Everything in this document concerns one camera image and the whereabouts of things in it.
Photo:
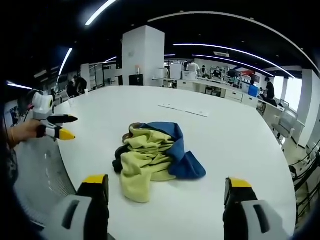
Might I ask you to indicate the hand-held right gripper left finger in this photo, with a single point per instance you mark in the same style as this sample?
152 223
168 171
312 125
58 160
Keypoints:
85 212

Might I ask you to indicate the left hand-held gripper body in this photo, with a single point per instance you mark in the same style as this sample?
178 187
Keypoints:
41 103

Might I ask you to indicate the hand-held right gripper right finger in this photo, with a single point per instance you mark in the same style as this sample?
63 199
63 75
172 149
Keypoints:
247 212

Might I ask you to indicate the yellow and blue garment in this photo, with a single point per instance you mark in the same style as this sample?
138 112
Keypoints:
150 160

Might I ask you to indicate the person's left hand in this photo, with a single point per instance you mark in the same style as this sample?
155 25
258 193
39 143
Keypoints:
27 131

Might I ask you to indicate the ceiling light strip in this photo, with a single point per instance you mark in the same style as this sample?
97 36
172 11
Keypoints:
65 61
100 11
18 86
235 51

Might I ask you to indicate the person's dark patterned clothing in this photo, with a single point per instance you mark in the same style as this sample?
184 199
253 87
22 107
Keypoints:
8 172

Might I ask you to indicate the black cabinet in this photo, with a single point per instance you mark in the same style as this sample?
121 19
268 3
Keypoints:
136 80

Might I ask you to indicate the grey office chair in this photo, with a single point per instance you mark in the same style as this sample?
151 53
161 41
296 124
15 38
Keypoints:
285 123

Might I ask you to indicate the white square pillar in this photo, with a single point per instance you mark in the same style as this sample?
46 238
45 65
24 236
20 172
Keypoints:
143 56

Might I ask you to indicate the white flat table strip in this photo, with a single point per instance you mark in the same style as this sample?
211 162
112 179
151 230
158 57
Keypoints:
172 106

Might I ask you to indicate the blue chair back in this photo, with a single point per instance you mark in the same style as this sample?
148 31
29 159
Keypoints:
253 90

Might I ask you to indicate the white background counter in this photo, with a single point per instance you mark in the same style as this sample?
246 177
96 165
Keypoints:
212 87

